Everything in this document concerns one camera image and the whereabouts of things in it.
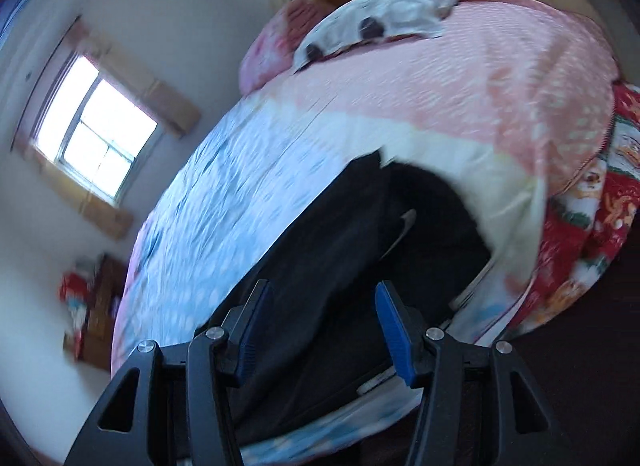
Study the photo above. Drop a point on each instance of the black pants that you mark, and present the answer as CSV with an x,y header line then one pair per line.
x,y
340,246

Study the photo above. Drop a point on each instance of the wooden dresser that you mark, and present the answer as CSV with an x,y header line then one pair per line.
x,y
102,311

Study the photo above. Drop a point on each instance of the pink floral folded blanket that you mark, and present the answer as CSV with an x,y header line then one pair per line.
x,y
272,45

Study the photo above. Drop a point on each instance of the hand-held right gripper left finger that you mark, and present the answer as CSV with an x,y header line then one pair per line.
x,y
252,327

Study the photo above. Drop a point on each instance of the red paper bag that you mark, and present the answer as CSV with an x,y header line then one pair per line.
x,y
74,287

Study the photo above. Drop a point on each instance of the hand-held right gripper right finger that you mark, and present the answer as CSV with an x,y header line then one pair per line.
x,y
395,332

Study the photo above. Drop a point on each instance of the yellow patterned curtain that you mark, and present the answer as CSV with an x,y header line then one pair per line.
x,y
150,85
75,196

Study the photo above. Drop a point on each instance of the blue and pink printed bedsheet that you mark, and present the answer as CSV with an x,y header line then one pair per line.
x,y
350,95

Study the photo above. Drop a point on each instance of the white printed pillow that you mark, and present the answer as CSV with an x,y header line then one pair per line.
x,y
400,5

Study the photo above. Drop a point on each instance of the window with metal frame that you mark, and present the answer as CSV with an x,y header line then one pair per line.
x,y
100,120

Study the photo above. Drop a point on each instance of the red printed blanket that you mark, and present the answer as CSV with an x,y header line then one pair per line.
x,y
600,206

